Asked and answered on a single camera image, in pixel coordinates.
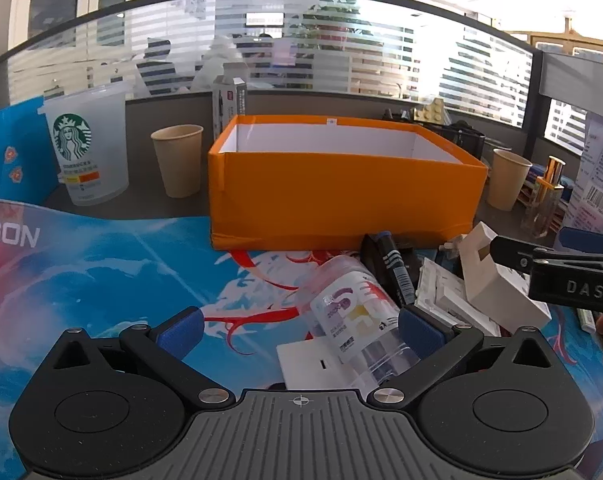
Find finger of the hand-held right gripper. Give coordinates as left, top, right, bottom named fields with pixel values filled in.
left=489, top=236, right=552, bottom=273
left=554, top=227, right=603, bottom=255

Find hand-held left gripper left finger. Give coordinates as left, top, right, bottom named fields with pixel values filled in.
left=46, top=306, right=236, bottom=409

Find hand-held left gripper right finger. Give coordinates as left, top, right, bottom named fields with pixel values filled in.
left=366, top=305, right=557, bottom=409

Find white plastic block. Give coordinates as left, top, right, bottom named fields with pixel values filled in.
left=459, top=221, right=552, bottom=327

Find black marker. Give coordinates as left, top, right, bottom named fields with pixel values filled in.
left=374, top=231, right=416, bottom=307

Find clear plastic jar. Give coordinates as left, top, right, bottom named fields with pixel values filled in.
left=301, top=255, right=422, bottom=391

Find black plastic box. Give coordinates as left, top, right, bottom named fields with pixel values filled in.
left=359, top=234, right=417, bottom=286

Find white plastic panel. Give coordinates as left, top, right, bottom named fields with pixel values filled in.
left=276, top=337, right=365, bottom=392

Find orange cardboard box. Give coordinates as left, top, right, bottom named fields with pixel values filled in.
left=208, top=114, right=489, bottom=251

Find glass bottle gold cap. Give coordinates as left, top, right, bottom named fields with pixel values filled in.
left=521, top=156, right=567, bottom=236

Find white packet with barcode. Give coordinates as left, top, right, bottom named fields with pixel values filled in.
left=566, top=112, right=603, bottom=233

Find brown paper cup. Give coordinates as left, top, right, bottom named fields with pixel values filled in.
left=150, top=125, right=204, bottom=199
left=486, top=149, right=533, bottom=212

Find printed desk mat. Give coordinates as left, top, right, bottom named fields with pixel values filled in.
left=0, top=197, right=603, bottom=480

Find black mesh desk organizer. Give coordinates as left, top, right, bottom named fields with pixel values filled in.
left=384, top=107, right=487, bottom=161

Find yellow building block plate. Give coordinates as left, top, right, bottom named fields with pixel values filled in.
left=414, top=96, right=449, bottom=123

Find translucent plastic cup green logo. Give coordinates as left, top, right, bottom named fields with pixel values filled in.
left=38, top=84, right=131, bottom=207

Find striped glass desk partition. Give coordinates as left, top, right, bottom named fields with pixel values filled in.
left=0, top=0, right=537, bottom=131

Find white grey pen carton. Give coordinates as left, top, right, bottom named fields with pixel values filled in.
left=212, top=62, right=247, bottom=143

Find black office chair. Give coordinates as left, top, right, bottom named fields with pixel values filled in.
left=136, top=39, right=195, bottom=97

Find green potted plant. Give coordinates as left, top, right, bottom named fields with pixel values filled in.
left=292, top=0, right=377, bottom=51

